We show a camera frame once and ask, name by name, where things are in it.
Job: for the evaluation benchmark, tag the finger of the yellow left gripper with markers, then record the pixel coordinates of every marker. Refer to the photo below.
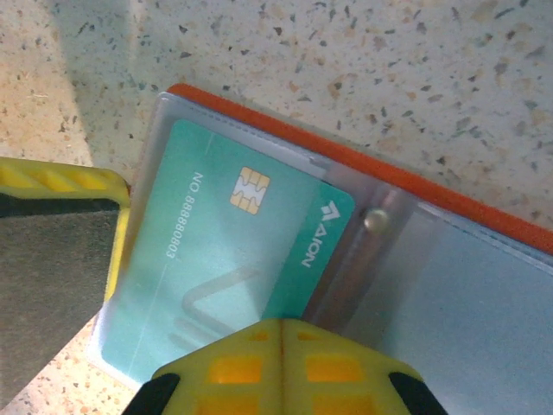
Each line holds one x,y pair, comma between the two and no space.
56,259

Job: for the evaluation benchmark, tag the green AION credit card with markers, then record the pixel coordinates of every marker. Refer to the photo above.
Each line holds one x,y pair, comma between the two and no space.
194,242

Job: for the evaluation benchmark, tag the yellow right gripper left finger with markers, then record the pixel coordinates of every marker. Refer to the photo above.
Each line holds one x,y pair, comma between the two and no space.
233,376

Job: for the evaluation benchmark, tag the orange card holder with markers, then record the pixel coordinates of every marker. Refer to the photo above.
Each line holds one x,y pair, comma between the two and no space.
389,175

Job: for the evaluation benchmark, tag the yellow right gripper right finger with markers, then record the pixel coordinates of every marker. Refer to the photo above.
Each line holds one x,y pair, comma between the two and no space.
332,376

